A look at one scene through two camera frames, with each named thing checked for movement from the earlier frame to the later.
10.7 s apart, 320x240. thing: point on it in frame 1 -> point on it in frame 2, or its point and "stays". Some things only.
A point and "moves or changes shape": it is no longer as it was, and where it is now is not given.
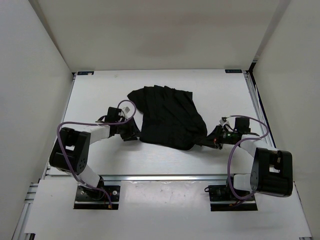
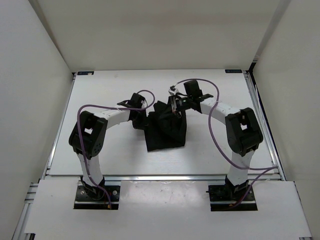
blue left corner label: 85,73 stays
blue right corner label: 233,71 stays
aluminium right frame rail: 260,106 stays
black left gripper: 133,131 -> 142,124
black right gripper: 209,141 -> 172,100
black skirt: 171,117 moves or changes shape
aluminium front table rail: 144,177 stays
